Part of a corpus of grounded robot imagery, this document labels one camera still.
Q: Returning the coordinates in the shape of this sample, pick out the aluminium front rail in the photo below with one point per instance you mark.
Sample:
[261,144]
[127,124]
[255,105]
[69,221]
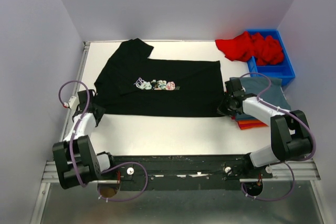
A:
[303,171]

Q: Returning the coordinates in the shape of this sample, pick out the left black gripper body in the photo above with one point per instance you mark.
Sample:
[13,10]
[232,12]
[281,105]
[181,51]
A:
[101,110]

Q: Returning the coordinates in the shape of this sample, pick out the red t shirt in bin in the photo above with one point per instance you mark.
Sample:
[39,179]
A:
[249,45]

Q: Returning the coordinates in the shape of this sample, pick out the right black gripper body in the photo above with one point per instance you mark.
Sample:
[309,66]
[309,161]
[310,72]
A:
[226,106]

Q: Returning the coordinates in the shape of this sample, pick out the blue plastic bin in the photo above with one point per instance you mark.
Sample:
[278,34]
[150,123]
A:
[283,70]

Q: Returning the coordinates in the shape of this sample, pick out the black floral t shirt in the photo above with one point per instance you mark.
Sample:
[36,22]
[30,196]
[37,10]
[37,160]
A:
[132,83]

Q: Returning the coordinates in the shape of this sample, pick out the aluminium left side rail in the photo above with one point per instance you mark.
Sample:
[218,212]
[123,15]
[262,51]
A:
[68,120]

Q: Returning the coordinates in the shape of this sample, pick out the folded teal t shirt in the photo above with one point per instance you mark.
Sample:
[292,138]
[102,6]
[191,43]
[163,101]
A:
[274,95]

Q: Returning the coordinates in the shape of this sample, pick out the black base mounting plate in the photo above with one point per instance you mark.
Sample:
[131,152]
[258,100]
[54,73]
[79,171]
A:
[183,172]

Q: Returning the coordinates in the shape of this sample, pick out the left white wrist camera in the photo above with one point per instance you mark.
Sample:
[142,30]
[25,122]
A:
[72,103]

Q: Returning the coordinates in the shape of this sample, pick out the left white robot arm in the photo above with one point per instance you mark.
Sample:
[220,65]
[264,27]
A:
[76,161]

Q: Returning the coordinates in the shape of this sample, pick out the aluminium rail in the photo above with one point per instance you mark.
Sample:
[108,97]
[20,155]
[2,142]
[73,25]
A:
[68,120]
[303,171]

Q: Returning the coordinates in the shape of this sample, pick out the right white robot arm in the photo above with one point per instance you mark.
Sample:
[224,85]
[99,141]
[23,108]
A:
[290,136]

